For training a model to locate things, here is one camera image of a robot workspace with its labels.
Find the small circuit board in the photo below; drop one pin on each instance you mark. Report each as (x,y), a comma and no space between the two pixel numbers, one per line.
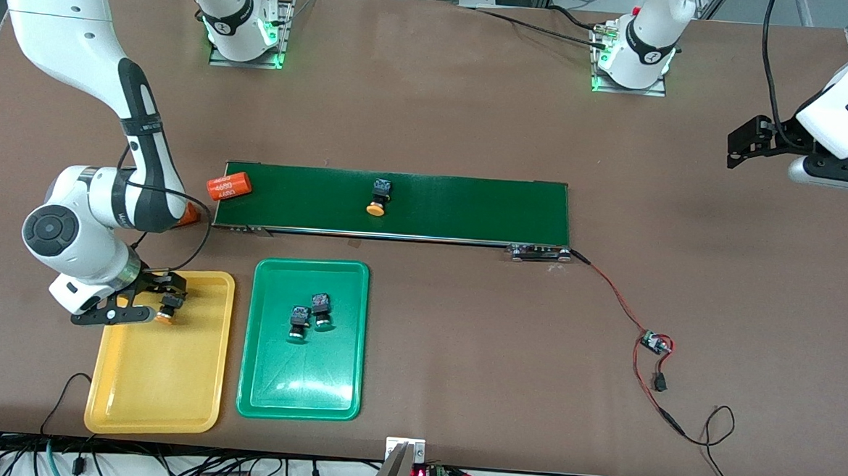
(654,343)

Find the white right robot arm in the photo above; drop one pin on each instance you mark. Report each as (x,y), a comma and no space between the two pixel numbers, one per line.
(65,30)

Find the green belt conveyor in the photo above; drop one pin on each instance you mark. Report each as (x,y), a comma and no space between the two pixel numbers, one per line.
(469,208)

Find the yellow plastic tray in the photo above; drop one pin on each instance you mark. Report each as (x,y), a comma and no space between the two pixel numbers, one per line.
(159,369)

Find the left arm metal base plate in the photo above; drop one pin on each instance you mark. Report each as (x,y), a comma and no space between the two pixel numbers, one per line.
(628,90)

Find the red digit display module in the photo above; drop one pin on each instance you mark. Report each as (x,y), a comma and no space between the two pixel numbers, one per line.
(420,475)

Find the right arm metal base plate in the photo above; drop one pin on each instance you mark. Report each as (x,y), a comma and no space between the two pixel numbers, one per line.
(244,62)

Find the brown tape piece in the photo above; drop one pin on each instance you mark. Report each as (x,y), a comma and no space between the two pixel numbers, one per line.
(355,243)

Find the green plastic tray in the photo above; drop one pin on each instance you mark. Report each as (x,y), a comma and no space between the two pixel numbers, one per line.
(300,377)

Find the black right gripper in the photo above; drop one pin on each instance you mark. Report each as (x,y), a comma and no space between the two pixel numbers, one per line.
(152,282)

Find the yellow mushroom push button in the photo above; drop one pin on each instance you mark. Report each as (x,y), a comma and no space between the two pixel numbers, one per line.
(166,317)
(376,209)

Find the small black connector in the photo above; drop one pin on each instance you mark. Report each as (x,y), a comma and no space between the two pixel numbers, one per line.
(659,384)

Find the green mushroom push button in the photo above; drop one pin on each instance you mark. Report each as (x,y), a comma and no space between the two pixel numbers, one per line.
(297,326)
(321,309)

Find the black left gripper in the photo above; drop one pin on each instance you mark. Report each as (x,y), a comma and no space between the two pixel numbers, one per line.
(784,133)

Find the small metal bracket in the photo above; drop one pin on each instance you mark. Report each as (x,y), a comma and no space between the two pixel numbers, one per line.
(395,445)

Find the orange cylinder printed 4680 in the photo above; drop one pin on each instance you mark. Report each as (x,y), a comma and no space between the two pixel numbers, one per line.
(216,187)
(191,216)

